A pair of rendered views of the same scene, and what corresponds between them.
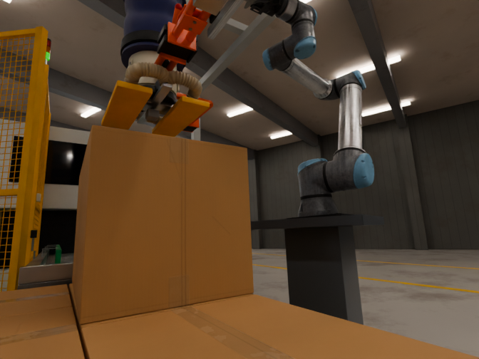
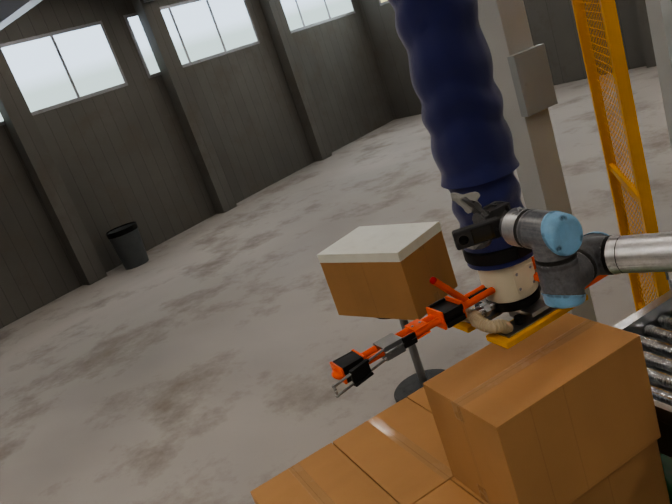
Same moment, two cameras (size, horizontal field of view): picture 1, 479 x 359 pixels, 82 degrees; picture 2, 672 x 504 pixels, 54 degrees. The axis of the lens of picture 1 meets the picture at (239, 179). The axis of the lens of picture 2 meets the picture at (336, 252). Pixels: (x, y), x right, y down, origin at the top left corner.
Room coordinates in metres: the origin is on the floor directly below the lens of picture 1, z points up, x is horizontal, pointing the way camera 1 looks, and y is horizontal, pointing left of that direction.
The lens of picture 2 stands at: (0.84, -1.68, 2.11)
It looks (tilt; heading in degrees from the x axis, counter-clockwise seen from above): 17 degrees down; 102
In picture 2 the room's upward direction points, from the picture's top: 19 degrees counter-clockwise
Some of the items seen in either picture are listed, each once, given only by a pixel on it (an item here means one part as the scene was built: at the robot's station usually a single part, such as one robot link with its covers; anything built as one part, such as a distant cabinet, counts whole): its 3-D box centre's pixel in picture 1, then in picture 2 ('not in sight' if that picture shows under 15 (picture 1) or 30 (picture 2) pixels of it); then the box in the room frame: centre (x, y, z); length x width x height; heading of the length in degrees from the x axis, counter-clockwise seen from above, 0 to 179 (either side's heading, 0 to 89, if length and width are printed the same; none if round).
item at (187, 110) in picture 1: (177, 115); (536, 313); (0.98, 0.22, 1.14); 0.34 x 0.10 x 0.05; 33
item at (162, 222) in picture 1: (149, 223); (540, 409); (0.92, 0.30, 0.74); 0.60 x 0.40 x 0.40; 32
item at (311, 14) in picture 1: (300, 16); (548, 232); (1.01, -0.28, 1.58); 0.12 x 0.09 x 0.10; 123
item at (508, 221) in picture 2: (284, 6); (520, 226); (0.96, -0.21, 1.58); 0.09 x 0.05 x 0.10; 33
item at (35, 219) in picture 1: (36, 200); not in sight; (2.48, 1.84, 1.05); 1.17 x 0.10 x 2.10; 33
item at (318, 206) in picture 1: (316, 206); not in sight; (1.35, -0.37, 0.81); 0.19 x 0.19 x 0.10
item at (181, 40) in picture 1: (177, 44); (446, 312); (0.72, 0.17, 1.25); 0.10 x 0.08 x 0.06; 123
